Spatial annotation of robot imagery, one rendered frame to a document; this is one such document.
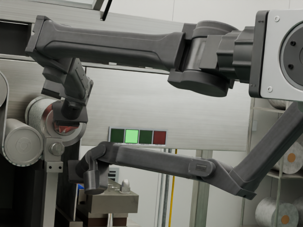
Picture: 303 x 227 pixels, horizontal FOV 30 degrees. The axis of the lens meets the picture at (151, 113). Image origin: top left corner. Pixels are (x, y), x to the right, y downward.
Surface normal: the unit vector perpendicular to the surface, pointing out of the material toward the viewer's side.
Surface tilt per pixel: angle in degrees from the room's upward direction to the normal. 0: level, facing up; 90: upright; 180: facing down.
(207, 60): 73
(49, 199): 90
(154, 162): 79
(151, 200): 90
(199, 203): 90
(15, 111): 90
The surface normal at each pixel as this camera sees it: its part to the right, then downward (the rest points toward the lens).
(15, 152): 0.40, 0.08
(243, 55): -0.68, 0.07
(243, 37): -0.51, -0.58
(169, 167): -0.64, -0.22
